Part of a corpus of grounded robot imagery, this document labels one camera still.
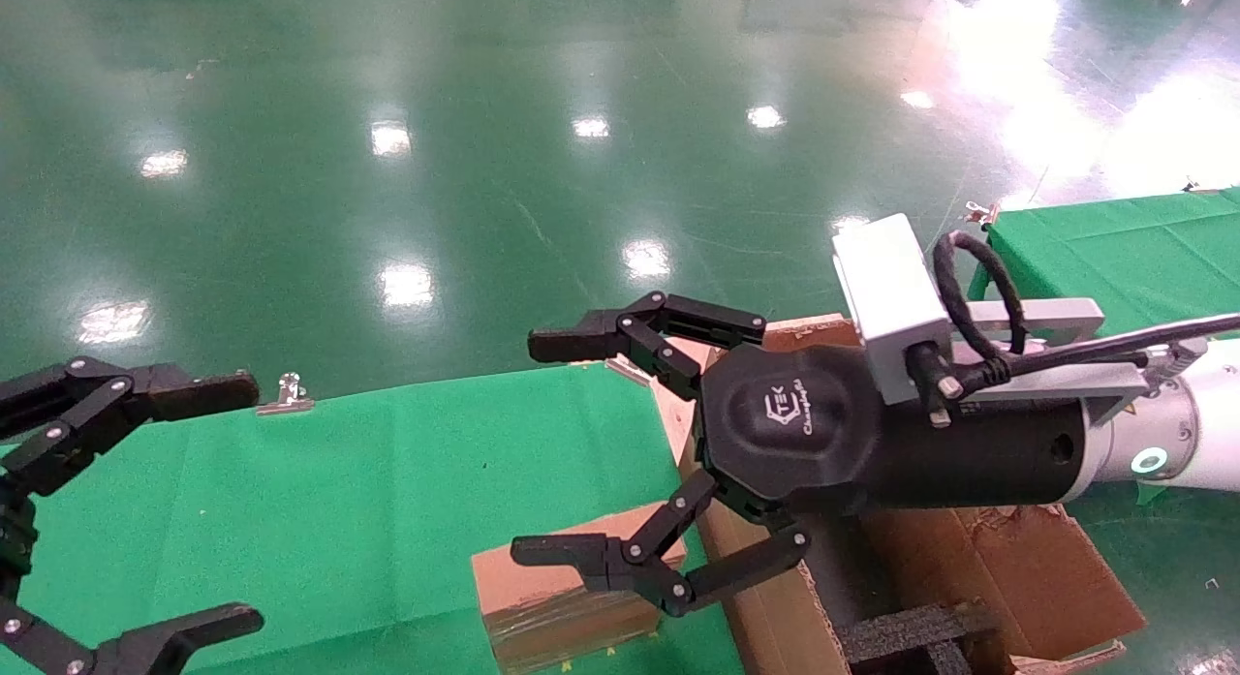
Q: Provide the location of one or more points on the green tablecloth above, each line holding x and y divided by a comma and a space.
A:
368, 501
1114, 259

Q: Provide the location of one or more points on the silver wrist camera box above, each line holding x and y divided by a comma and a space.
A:
886, 288

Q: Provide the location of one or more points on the silver camera mounting bracket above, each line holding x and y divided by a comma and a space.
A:
1056, 317

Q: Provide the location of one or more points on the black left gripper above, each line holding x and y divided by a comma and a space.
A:
12, 544

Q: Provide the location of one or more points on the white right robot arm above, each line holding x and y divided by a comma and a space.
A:
1211, 414

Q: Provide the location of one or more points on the black foam block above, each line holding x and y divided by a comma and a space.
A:
901, 638

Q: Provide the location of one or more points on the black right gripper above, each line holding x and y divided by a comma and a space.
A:
804, 423

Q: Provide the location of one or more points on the large open cardboard carton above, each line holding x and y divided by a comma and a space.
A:
1027, 578

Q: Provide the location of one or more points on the small cardboard box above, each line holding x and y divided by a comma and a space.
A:
552, 634

